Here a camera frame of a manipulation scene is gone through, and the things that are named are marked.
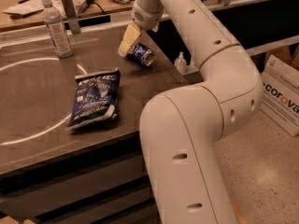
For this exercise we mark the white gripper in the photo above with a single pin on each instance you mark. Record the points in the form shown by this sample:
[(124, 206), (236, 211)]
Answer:
[(147, 18)]

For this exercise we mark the blue Pepsi soda can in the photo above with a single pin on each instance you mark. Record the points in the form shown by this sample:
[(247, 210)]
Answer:
[(141, 54)]

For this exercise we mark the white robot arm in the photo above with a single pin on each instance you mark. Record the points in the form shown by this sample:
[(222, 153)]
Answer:
[(178, 128)]

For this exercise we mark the small clear sanitizer bottle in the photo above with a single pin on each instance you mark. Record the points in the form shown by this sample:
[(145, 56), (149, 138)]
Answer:
[(180, 63)]

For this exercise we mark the clear plastic water bottle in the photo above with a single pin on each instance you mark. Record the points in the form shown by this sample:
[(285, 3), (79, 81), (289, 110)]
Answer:
[(55, 27)]

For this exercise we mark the blue potato chips bag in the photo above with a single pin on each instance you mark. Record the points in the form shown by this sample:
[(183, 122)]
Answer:
[(96, 98)]

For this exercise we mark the white papers on desk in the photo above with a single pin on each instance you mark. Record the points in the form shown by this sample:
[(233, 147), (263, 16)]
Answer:
[(26, 6)]

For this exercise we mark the grey cabinet with drawers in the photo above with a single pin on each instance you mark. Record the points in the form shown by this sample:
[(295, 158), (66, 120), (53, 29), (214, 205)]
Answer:
[(95, 174)]

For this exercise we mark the white cardboard box with lettering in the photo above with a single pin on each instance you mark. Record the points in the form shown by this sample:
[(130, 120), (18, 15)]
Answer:
[(281, 94)]

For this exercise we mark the grey metal bracket post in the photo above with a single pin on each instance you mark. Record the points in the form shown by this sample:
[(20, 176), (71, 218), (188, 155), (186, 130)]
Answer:
[(71, 16)]

